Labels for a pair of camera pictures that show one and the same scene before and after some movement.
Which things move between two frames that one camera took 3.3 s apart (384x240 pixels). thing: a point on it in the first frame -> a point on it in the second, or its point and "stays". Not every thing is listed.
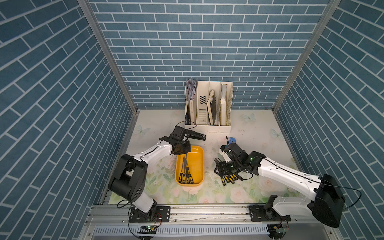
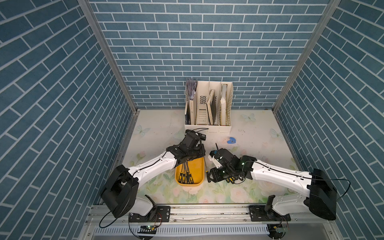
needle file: (184, 172) stays
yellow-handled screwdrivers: (191, 180) stays
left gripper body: (184, 147) -> (197, 152)
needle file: (181, 176) stays
